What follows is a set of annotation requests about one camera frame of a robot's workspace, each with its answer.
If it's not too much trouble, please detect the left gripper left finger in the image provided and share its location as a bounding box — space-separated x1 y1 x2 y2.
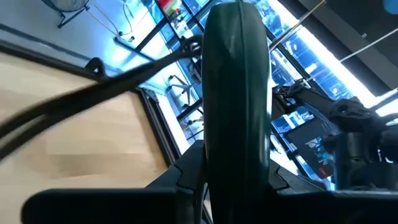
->
21 139 208 224

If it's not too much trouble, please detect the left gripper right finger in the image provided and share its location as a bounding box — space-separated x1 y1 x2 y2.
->
267 158 398 224

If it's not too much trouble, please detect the black case with printed logo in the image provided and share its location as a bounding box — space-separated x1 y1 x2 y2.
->
285 117 338 180

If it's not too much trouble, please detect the grey office chair base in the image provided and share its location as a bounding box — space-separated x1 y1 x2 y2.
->
165 74 196 108

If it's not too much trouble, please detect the black-framed window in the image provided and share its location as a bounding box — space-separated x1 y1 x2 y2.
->
114 0 398 187

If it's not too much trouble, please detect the red container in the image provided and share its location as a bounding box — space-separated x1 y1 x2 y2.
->
154 0 183 18

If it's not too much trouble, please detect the black floor stand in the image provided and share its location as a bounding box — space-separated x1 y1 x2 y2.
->
41 0 91 29

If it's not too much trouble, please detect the black table frame extrusion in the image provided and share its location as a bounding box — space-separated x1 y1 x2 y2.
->
0 40 183 166

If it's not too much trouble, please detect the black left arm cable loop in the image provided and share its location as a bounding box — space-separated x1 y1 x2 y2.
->
0 34 205 161

